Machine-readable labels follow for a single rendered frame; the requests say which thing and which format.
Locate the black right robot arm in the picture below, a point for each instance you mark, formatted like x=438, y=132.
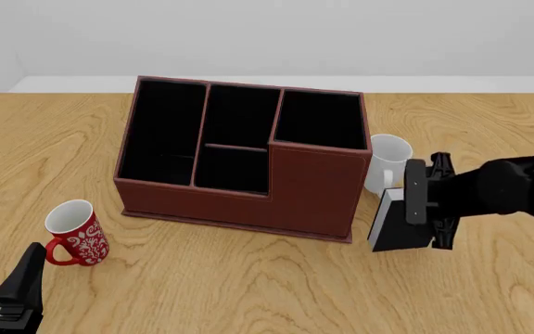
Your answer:
x=508, y=188

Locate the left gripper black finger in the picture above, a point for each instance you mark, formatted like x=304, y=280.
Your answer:
x=28, y=278

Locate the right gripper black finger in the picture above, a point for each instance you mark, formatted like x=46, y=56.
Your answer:
x=444, y=234
x=442, y=167

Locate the red-brown desk caddy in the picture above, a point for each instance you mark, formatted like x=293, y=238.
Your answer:
x=313, y=195

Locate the red mug with white pattern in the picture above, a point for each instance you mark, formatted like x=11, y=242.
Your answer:
x=84, y=240

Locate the black book with white pages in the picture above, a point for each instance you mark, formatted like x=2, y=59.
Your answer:
x=394, y=229

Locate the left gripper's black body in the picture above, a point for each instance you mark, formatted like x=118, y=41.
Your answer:
x=3, y=323

